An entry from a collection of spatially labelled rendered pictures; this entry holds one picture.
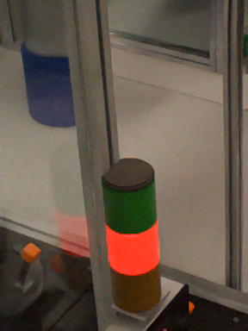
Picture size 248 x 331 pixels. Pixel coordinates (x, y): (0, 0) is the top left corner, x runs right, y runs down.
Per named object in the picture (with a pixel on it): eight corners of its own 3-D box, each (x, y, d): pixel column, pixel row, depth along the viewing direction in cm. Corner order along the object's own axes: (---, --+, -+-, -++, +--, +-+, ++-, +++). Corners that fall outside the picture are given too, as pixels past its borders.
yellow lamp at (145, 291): (170, 290, 109) (169, 252, 106) (145, 318, 106) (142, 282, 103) (129, 275, 112) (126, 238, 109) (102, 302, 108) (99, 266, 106)
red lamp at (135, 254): (169, 252, 106) (166, 213, 103) (142, 281, 103) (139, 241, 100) (126, 237, 109) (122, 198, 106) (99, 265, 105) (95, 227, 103)
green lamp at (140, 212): (166, 212, 103) (164, 171, 101) (139, 240, 100) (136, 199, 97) (122, 197, 106) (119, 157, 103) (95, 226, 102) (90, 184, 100)
